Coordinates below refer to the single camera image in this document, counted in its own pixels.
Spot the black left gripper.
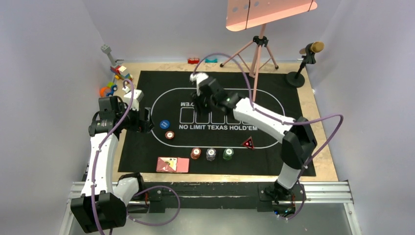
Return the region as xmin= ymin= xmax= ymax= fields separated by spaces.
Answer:
xmin=115 ymin=102 xmax=153 ymax=134

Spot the blue small blind button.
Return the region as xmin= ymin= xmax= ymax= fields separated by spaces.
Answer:
xmin=160 ymin=119 xmax=170 ymax=129

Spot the blue poker chip stack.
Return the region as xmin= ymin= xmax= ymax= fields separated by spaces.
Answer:
xmin=206 ymin=148 xmax=216 ymax=161

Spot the red poker chip stack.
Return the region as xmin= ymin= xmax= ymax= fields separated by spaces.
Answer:
xmin=190 ymin=148 xmax=201 ymax=160

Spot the red triangular dealer button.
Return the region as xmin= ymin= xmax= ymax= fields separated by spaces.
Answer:
xmin=242 ymin=136 xmax=255 ymax=149

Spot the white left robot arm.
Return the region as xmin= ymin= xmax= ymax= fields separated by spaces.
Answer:
xmin=70 ymin=96 xmax=154 ymax=233

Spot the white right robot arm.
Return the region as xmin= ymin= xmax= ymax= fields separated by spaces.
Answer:
xmin=189 ymin=72 xmax=317 ymax=203

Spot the teal toy block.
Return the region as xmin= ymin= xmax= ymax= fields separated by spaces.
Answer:
xmin=205 ymin=56 xmax=218 ymax=63

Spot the red toy block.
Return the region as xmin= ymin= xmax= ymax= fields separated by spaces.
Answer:
xmin=187 ymin=57 xmax=200 ymax=64

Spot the black poker felt mat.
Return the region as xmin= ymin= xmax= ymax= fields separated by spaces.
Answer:
xmin=117 ymin=70 xmax=317 ymax=177

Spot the orange toy wheel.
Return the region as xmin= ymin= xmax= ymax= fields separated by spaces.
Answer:
xmin=99 ymin=82 xmax=117 ymax=97

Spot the red playing card box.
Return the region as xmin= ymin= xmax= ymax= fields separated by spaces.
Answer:
xmin=156 ymin=157 xmax=189 ymax=173

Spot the colourful toy block train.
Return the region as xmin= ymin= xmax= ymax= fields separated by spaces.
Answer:
xmin=100 ymin=44 xmax=134 ymax=81

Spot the green poker chip stack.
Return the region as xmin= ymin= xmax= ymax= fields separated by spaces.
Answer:
xmin=223 ymin=148 xmax=234 ymax=161

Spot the pink music stand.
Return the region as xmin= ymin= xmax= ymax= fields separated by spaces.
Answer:
xmin=220 ymin=0 xmax=318 ymax=100

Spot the gold microphone on stand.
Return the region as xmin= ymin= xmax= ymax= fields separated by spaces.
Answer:
xmin=285 ymin=41 xmax=324 ymax=88

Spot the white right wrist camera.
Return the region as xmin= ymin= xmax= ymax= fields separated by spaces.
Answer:
xmin=189 ymin=72 xmax=209 ymax=85

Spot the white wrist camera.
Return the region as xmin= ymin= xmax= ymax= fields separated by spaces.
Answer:
xmin=189 ymin=72 xmax=209 ymax=85
xmin=122 ymin=89 xmax=144 ymax=111

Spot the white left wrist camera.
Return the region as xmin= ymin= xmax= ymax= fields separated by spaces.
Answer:
xmin=122 ymin=89 xmax=144 ymax=111

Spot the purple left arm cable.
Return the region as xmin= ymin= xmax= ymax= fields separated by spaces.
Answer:
xmin=91 ymin=78 xmax=181 ymax=235

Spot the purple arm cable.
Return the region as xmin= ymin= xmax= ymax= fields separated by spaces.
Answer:
xmin=91 ymin=78 xmax=181 ymax=235
xmin=193 ymin=53 xmax=345 ymax=221

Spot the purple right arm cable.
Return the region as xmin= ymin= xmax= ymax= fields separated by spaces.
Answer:
xmin=193 ymin=53 xmax=345 ymax=221

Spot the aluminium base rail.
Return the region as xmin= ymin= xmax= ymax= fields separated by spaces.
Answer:
xmin=61 ymin=173 xmax=362 ymax=235

